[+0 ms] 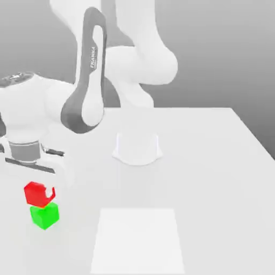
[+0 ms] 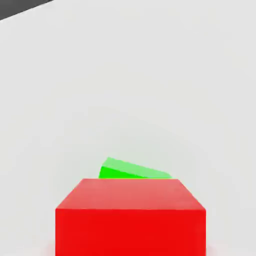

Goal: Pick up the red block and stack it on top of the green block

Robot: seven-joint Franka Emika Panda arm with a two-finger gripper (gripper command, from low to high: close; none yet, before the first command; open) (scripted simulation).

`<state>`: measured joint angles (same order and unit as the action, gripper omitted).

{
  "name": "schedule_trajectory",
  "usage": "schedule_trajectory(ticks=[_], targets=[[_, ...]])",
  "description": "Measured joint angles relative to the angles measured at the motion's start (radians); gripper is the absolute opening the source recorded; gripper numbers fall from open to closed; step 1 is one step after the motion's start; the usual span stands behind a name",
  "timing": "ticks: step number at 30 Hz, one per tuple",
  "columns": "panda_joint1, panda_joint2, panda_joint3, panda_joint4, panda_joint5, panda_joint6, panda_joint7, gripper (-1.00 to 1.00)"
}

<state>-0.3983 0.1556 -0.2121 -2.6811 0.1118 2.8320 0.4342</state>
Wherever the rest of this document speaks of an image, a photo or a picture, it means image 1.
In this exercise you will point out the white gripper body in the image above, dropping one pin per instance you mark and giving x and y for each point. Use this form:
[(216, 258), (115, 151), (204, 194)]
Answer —
[(32, 171)]

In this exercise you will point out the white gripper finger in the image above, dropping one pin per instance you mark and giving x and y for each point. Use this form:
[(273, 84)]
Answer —
[(48, 191)]

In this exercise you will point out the small red cube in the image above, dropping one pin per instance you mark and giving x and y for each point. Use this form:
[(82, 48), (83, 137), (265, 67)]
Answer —
[(34, 194)]

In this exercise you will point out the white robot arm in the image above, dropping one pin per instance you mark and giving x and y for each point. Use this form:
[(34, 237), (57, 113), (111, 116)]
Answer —
[(141, 64)]

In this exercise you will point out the small green cube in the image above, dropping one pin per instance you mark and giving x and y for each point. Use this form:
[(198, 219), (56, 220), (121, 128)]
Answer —
[(44, 216)]

